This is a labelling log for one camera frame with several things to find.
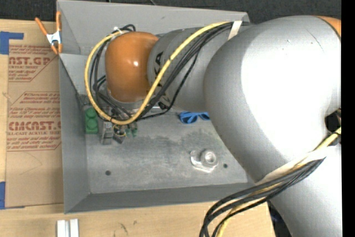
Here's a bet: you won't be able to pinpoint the pale grey metal gripper finger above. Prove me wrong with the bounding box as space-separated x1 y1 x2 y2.
99 121 114 145

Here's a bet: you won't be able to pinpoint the green toy building block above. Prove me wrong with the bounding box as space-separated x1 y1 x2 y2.
84 107 99 135

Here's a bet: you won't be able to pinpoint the grey metal bin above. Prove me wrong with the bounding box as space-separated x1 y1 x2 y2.
56 0 256 214

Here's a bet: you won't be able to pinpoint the brown cardboard board, red print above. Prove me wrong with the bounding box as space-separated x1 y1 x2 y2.
0 18 65 209

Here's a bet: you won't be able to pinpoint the blue sunglasses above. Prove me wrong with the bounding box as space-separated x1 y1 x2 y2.
178 111 211 125

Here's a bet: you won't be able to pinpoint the clear glass thing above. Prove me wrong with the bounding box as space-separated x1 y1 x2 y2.
189 148 219 173

